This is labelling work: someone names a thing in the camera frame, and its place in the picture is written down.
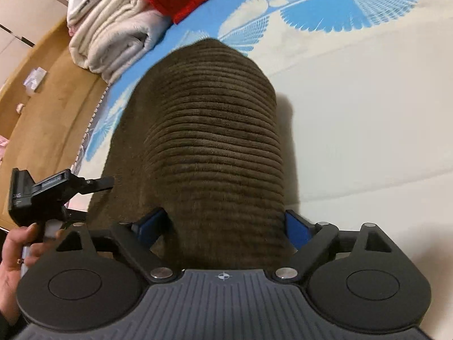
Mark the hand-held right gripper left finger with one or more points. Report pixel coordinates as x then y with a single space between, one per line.
153 225

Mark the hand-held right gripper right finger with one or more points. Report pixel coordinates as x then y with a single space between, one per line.
298 227

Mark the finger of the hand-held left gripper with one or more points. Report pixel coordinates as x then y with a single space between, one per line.
76 214
101 183

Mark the person's left forearm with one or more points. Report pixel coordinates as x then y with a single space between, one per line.
10 327

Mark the person's left hand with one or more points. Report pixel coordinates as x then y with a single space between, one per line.
12 255

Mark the small white packet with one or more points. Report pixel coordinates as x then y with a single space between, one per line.
34 79

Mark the blue white printed bedsheet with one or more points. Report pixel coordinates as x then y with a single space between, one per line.
354 95

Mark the white folded blanket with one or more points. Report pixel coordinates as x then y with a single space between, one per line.
109 39

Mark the white wardrobe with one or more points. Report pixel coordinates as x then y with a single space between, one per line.
21 17

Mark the grey padded bed frame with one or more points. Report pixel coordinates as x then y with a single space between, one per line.
92 127

